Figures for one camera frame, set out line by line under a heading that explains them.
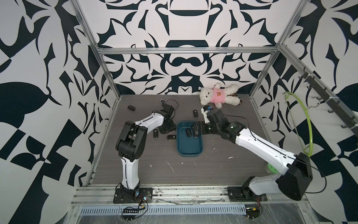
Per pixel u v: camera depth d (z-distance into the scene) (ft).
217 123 1.94
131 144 1.70
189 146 3.00
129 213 2.37
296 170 1.33
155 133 3.15
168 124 2.71
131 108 3.64
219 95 3.64
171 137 3.08
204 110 2.37
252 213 2.36
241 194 2.42
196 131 2.31
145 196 2.39
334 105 1.84
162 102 3.75
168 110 2.62
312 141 2.09
